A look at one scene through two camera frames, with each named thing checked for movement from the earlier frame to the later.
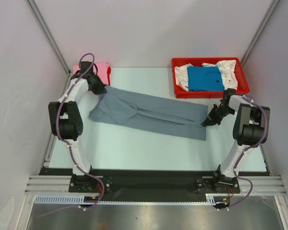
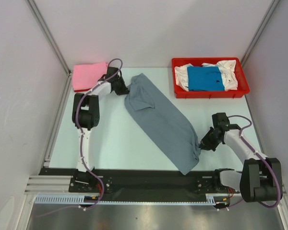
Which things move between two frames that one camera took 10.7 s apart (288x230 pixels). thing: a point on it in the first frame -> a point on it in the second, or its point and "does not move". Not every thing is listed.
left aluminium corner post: x=48 y=34 does not move
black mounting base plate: x=153 y=181 does not move
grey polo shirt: x=123 y=109 -> x=165 y=126
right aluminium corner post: x=254 y=41 does not move
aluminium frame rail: x=271 y=185 does not move
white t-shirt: x=227 y=69 does not move
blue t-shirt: x=205 y=78 does not move
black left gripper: x=101 y=89 -> x=124 y=90
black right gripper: x=211 y=119 -> x=205 y=143
